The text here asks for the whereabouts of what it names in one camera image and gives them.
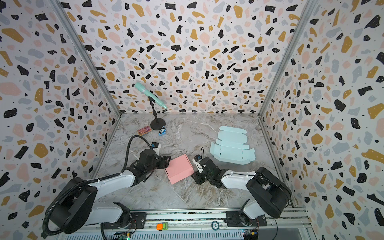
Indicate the small pink card box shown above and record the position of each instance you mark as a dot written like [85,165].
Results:
[144,131]

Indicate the black microphone stand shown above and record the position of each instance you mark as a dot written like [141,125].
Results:
[156,124]

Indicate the orange button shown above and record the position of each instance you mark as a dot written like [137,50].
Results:
[162,226]

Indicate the mint flat paper box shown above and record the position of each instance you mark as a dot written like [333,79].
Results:
[231,146]

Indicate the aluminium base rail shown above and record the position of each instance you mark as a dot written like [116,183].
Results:
[202,224]

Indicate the pink paper box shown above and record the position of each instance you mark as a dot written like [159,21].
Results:
[179,169]

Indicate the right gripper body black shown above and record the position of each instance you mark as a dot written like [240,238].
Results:
[197,175]

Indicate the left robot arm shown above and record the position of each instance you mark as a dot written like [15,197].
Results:
[74,207]

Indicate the mint green microphone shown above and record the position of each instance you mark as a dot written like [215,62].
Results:
[141,88]

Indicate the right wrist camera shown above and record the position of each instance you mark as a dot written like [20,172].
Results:
[197,159]

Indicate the small blue toy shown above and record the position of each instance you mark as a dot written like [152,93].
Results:
[162,131]

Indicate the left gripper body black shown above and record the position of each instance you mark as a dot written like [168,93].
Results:
[162,161]

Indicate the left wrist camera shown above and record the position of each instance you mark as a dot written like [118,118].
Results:
[156,147]

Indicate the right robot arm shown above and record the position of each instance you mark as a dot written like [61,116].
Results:
[270,194]

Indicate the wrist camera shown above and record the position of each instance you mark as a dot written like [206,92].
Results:
[156,147]
[197,159]

